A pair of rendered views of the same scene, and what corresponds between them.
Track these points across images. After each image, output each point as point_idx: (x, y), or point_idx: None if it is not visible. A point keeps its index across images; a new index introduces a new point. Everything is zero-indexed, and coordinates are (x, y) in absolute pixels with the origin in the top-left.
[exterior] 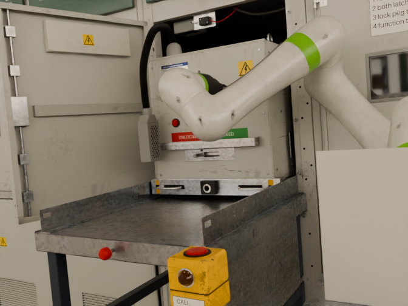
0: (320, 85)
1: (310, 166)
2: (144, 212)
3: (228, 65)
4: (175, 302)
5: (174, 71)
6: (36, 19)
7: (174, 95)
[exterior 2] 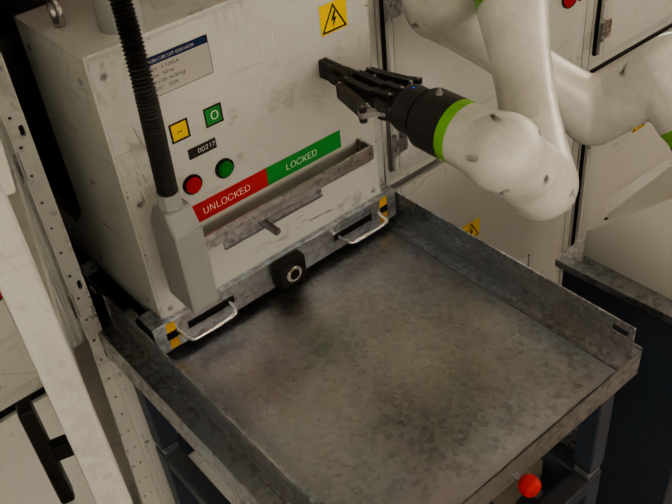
0: (471, 22)
1: None
2: (311, 395)
3: (300, 19)
4: None
5: (533, 132)
6: None
7: (543, 174)
